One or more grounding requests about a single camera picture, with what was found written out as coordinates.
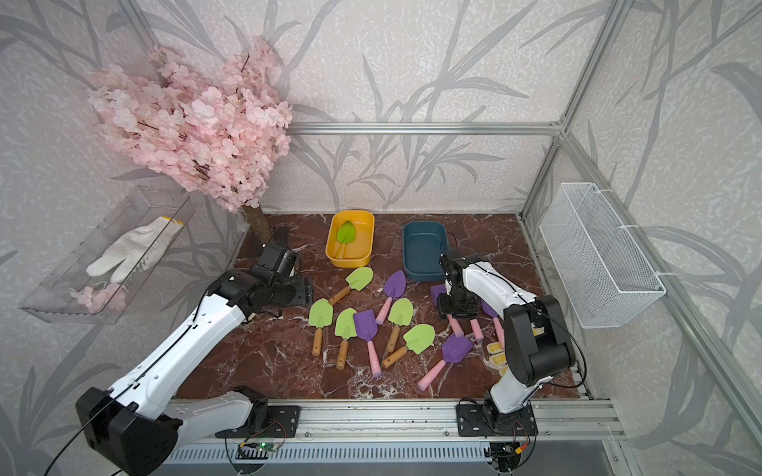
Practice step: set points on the aluminium front rail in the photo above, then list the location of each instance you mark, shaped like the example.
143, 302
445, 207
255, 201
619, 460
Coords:
336, 421

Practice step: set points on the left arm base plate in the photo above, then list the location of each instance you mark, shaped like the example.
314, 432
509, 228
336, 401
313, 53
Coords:
271, 422

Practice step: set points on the white cotton glove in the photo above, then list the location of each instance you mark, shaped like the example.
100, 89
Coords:
136, 250

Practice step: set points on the white wire mesh basket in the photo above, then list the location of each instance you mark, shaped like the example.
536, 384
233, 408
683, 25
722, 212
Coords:
606, 275

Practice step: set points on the purple shovel pink handle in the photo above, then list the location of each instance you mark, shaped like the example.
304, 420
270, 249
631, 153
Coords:
476, 330
498, 328
454, 350
394, 288
366, 328
436, 292

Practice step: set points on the dark teal storage box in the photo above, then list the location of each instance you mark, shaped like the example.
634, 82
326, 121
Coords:
423, 243

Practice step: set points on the yellow dotted work glove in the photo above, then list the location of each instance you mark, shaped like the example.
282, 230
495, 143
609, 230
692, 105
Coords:
497, 359

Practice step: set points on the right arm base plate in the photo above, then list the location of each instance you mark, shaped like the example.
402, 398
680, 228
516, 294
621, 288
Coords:
476, 419

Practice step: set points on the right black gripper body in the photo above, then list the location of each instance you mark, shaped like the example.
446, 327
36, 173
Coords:
455, 303

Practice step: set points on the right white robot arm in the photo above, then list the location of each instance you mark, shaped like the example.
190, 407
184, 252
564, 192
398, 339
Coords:
537, 344

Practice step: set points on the green shovel wooden handle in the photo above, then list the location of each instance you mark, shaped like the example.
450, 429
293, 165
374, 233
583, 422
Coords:
357, 280
320, 316
418, 339
345, 329
401, 315

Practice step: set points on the pink cherry blossom tree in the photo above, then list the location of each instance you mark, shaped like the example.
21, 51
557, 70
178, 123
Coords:
221, 137

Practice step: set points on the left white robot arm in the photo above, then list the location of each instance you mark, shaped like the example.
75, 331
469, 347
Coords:
136, 424

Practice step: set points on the clear acrylic wall shelf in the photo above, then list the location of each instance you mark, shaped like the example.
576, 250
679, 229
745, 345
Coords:
96, 282

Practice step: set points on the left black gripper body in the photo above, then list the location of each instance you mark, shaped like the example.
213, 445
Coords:
291, 293

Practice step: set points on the yellow plastic storage box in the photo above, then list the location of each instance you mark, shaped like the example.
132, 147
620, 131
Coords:
356, 253

